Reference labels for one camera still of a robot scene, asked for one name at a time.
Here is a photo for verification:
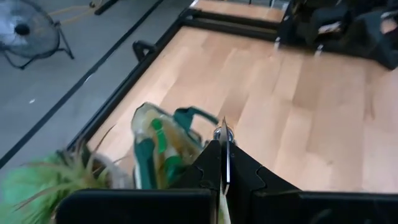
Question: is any yellow cable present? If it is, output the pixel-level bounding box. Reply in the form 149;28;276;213
48;0;104;26

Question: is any round metal floor fan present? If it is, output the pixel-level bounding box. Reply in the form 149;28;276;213
0;0;75;71

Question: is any potted plant triangle-pattern white pot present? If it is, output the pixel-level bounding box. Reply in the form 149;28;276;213
0;124;134;224

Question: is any beige gardening bag green trim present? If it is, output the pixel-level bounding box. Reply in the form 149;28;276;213
130;101;220;190

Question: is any green transparent spray bottle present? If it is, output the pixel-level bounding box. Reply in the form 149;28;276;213
150;118;185;187

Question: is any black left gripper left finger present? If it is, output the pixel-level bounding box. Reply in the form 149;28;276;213
55;139;222;224

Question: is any black frame bracket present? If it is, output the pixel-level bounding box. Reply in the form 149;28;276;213
132;40;158;62

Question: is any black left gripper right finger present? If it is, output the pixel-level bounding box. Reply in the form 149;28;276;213
228;143;398;224

